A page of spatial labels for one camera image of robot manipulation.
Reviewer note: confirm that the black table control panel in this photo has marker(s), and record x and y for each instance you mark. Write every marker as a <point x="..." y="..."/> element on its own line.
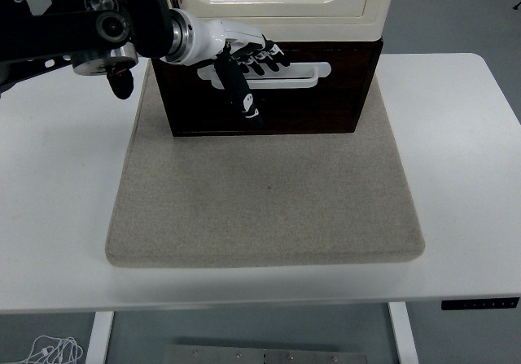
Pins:
<point x="480" y="303"/>

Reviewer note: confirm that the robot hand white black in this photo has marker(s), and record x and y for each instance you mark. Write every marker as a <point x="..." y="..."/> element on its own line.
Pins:
<point x="207" y="38"/>

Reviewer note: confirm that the beige felt mat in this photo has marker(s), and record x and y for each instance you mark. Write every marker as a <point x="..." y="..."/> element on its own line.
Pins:
<point x="264" y="201"/>

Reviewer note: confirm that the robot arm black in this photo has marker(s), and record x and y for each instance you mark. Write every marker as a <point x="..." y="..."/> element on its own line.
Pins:
<point x="61" y="26"/>

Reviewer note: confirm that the dark wood drawer housing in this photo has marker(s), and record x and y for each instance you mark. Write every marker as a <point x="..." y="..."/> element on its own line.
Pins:
<point x="325" y="44"/>

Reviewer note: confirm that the white table leg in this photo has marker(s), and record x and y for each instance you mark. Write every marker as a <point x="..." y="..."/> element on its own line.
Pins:
<point x="404" y="335"/>
<point x="99" y="339"/>

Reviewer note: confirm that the dark wood drawer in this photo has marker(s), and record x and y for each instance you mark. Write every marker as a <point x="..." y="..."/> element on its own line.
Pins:
<point x="317" y="107"/>

